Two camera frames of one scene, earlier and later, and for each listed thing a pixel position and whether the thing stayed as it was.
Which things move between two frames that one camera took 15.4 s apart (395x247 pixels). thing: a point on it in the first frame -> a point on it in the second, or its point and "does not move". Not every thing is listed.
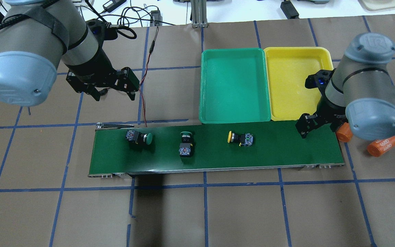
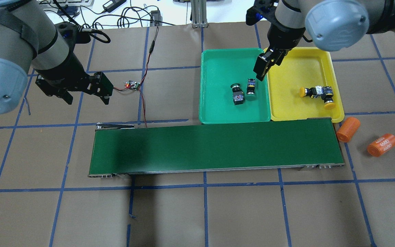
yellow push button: x=245 y=139 -> x=312 y=92
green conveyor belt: x=120 y=150 does not move
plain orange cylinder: x=344 y=133 does not move
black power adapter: x=156 y=18 does not move
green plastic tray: x=233 y=87 does not move
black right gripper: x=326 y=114 -> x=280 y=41
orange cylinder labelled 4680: x=375 y=148 does not move
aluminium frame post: x=199 y=8 does not move
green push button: x=185 y=149 -> x=238 y=96
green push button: x=137 y=137 -> x=250 y=95
